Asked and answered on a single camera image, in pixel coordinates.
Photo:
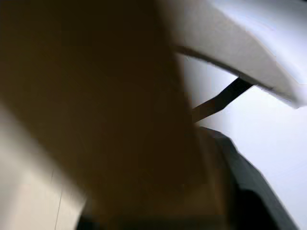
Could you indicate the brown cardboard box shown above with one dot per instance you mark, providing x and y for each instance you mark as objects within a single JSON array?
[{"x": 103, "y": 95}]

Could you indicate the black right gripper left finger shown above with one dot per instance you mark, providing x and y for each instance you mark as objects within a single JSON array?
[{"x": 96, "y": 224}]

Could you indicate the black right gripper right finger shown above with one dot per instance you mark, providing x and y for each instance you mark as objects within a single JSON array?
[{"x": 254, "y": 203}]

